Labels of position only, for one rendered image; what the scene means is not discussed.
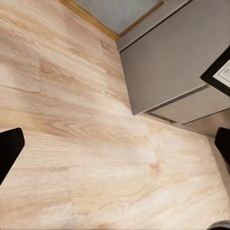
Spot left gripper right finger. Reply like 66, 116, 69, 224
215, 127, 230, 166

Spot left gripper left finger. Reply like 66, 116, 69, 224
0, 127, 25, 185

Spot poster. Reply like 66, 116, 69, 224
200, 46, 230, 96

